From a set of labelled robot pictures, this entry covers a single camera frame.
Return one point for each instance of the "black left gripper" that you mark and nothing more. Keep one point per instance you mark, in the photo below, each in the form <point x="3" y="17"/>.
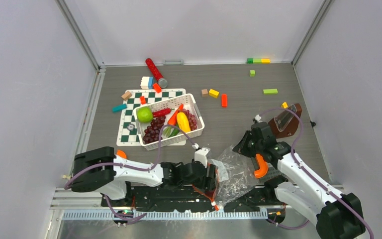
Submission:
<point x="208" y="182"/>

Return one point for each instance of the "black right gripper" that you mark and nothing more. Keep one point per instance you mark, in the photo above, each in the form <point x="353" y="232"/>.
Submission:
<point x="241" y="148"/>

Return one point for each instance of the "clear zip top bag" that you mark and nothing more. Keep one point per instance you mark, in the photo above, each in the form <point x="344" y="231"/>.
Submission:
<point x="233" y="173"/>

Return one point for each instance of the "green fake chili pepper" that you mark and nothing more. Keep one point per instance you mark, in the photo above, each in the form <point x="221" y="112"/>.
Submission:
<point x="170" y="132"/>

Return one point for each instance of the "yellow fake banana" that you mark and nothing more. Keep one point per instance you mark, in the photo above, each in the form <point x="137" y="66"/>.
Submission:
<point x="183" y="122"/>

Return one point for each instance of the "pink fake grapes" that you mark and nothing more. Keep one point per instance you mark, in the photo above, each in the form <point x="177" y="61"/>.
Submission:
<point x="192" y="119"/>

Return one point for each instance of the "orange fake carrot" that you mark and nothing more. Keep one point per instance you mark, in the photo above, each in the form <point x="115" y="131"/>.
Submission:
<point x="173" y="118"/>

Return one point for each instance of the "white plastic basket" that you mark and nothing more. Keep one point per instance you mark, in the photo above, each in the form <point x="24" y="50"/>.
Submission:
<point x="189" y="104"/>

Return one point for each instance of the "purple fake grapes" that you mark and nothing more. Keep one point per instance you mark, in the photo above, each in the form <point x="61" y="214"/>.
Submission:
<point x="152" y="131"/>

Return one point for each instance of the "red fake chili pepper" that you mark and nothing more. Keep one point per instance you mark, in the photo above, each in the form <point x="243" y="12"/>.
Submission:
<point x="161" y="113"/>

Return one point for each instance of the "green fake apple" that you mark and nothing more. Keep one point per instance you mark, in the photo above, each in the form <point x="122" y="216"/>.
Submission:
<point x="144" y="114"/>

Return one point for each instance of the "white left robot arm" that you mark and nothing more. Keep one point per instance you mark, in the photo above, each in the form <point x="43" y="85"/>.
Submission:
<point x="101" y="170"/>

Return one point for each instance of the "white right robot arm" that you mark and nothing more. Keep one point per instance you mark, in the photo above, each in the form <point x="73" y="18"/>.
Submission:
<point x="334" y="214"/>

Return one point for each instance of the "orange S-shaped track piece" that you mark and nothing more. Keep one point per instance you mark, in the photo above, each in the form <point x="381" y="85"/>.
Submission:
<point x="262" y="167"/>

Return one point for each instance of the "grey lego baseplate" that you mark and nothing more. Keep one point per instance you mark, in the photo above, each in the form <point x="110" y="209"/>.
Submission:
<point x="271" y="173"/>

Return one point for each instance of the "brown box with lid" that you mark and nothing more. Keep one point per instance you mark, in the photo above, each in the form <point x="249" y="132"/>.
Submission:
<point x="284" y="125"/>

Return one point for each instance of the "red rectangular block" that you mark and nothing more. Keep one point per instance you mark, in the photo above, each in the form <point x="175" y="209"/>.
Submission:
<point x="224" y="100"/>

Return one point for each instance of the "small yellow cube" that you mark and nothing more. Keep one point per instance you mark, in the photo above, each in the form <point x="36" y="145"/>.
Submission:
<point x="284" y="105"/>

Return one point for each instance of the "flat green block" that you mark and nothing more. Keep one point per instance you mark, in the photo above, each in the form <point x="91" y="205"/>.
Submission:
<point x="270" y="91"/>

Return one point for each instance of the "brown wooden cube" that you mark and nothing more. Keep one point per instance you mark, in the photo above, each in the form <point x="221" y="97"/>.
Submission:
<point x="204" y="92"/>

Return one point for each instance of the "small green cube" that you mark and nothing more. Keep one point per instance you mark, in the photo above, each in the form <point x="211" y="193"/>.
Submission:
<point x="252" y="73"/>

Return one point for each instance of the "green white chessboard mat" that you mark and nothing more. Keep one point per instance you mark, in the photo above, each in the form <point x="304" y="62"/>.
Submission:
<point x="128" y="129"/>

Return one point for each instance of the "orange curved track piece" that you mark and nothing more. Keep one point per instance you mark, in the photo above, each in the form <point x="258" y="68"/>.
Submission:
<point x="122" y="154"/>

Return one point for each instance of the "green yellow block row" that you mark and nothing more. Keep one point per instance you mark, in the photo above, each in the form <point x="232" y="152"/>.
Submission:
<point x="258" y="61"/>

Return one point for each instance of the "small red block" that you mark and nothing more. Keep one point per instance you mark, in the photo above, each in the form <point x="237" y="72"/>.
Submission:
<point x="143" y="100"/>

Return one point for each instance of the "red block near tube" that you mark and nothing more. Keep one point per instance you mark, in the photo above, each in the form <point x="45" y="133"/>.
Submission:
<point x="157" y="88"/>

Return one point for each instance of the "teal block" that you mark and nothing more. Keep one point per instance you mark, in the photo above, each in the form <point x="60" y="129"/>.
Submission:
<point x="119" y="108"/>

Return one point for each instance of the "white blue toy block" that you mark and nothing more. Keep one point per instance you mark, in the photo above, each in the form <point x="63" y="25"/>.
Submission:
<point x="147" y="82"/>

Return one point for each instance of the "tan wooden block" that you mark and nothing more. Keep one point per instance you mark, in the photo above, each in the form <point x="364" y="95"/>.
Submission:
<point x="127" y="95"/>

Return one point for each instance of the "red cylinder tube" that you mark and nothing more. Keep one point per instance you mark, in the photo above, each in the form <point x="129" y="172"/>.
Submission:
<point x="156" y="73"/>

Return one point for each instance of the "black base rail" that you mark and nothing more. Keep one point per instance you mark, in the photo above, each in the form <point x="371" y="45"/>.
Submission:
<point x="151" y="199"/>

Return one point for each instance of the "white slotted cable duct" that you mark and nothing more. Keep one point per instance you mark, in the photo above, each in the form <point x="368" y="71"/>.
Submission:
<point x="160" y="216"/>

